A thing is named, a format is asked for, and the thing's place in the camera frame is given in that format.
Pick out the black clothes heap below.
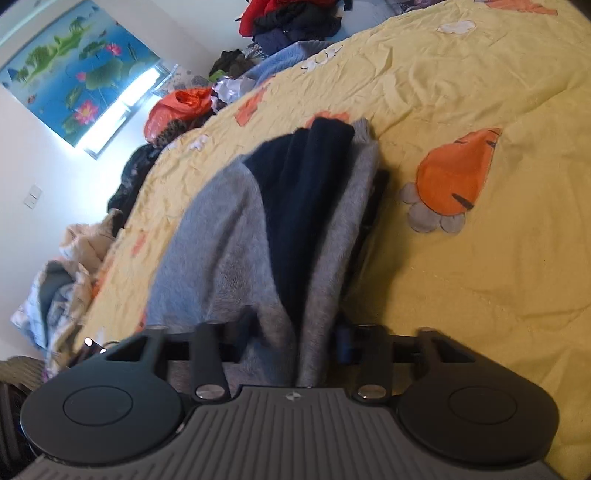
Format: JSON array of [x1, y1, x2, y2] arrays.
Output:
[[106, 143, 163, 228]]

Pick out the black padded garment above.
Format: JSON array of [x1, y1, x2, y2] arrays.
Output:
[[254, 2, 345, 43]]

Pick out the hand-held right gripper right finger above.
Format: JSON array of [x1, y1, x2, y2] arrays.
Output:
[[335, 324, 467, 404]]

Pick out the lotus pond curtain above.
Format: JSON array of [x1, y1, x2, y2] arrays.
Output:
[[0, 0, 161, 149]]

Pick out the leopard print fur item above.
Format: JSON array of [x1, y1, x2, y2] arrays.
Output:
[[154, 119, 188, 148]]

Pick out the floral quilt heap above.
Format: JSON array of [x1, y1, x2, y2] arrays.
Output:
[[10, 209, 126, 376]]

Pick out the white crumpled plastic bag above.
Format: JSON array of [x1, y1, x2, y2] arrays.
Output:
[[211, 75, 257, 112]]

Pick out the yellow printed bed sheet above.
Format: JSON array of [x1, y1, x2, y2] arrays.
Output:
[[84, 0, 591, 480]]

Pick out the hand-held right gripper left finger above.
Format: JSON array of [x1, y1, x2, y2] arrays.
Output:
[[106, 318, 254, 402]]

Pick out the dark brown clothes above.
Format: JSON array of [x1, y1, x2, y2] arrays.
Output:
[[208, 49, 257, 82]]

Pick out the grey and navy sweater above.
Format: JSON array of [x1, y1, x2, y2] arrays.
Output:
[[144, 117, 389, 389]]

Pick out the light blue knitted blanket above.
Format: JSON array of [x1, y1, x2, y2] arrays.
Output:
[[244, 40, 343, 89]]

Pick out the window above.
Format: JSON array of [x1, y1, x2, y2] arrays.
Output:
[[74, 64, 182, 160]]

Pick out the dark purple garment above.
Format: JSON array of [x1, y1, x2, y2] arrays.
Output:
[[253, 27, 334, 57]]

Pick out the white wall switch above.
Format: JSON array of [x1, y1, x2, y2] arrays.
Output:
[[23, 184, 45, 212]]

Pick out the orange plastic bag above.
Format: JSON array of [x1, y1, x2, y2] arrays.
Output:
[[143, 87, 214, 142]]

